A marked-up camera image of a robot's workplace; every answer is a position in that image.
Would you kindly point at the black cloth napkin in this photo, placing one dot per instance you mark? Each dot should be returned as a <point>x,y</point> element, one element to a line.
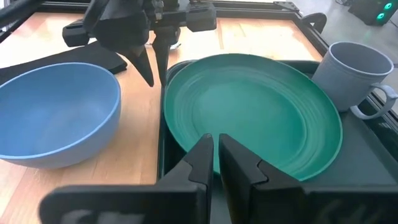
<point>77,57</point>

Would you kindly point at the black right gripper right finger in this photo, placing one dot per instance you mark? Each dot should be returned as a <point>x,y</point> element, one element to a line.
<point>280,205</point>

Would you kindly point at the grey mug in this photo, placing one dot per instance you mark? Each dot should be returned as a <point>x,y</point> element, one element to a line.
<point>345,84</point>

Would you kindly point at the blue bowl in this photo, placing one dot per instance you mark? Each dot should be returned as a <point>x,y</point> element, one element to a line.
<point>56,118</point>

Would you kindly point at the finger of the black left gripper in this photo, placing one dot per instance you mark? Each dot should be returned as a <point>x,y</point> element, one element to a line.
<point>141,60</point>
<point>164,53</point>

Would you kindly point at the green round plate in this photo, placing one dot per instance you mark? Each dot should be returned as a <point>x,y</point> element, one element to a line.
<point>248,109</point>

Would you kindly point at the black computer with green lights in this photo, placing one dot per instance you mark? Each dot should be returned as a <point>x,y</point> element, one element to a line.
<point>370,11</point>

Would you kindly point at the dark green rectangular tray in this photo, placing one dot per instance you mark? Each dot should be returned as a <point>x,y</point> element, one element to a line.
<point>367,155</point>

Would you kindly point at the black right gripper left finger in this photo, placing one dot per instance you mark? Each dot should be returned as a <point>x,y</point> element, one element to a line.
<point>140,205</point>

